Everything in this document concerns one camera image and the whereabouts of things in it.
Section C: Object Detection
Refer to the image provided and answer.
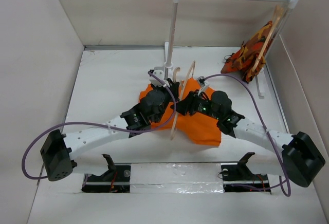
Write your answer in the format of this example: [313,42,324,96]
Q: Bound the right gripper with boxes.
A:
[170,89,221,121]

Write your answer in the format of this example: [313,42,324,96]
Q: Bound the orange trousers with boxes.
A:
[139,78,222,146]

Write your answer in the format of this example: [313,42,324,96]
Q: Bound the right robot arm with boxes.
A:
[172,91,325,188]

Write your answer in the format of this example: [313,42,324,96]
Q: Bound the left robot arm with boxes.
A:
[41,79,179,181]

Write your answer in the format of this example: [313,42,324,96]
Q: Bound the wooden hanger with garment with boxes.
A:
[251,5,283,72]

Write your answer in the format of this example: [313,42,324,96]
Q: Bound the orange camouflage garment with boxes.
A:
[221,21,272,83]

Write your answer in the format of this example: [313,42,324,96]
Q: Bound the white clothes rack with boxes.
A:
[163,0,304,99]

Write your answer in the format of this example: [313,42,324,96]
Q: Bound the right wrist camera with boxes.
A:
[197,77,209,96]

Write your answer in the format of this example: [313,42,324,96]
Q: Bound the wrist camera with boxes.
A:
[149,66,167,86]
[197,77,209,96]

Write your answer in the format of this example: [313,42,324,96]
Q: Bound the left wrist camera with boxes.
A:
[149,66,167,86]

